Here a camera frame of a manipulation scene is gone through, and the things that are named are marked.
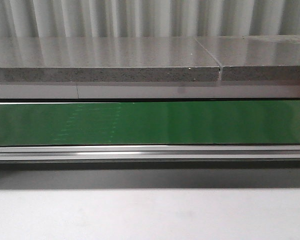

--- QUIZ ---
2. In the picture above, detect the aluminium conveyor frame rail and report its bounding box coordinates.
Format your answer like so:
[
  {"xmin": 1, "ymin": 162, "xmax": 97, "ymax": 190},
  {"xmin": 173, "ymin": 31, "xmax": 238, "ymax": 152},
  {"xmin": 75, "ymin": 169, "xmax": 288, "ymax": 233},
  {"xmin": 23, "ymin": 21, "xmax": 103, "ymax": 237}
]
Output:
[{"xmin": 0, "ymin": 144, "xmax": 300, "ymax": 164}]

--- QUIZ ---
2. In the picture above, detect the white corrugated curtain backdrop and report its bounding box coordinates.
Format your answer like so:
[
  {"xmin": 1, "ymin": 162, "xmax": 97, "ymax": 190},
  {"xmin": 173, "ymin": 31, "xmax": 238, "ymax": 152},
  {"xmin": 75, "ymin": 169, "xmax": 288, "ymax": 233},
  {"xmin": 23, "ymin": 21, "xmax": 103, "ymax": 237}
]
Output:
[{"xmin": 0, "ymin": 0, "xmax": 300, "ymax": 38}]

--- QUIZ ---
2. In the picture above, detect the green conveyor belt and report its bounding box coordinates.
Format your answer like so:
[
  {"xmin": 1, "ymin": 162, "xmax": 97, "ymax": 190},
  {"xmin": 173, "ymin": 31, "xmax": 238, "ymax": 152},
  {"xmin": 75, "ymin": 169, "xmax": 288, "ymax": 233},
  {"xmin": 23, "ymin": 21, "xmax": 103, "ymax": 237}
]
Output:
[{"xmin": 0, "ymin": 100, "xmax": 300, "ymax": 146}]

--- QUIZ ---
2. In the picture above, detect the grey speckled stone countertop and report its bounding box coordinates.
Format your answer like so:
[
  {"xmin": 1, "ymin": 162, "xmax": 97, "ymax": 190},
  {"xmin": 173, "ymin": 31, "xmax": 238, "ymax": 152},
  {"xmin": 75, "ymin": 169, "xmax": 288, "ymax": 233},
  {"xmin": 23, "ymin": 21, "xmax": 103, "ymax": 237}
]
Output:
[{"xmin": 0, "ymin": 36, "xmax": 300, "ymax": 85}]

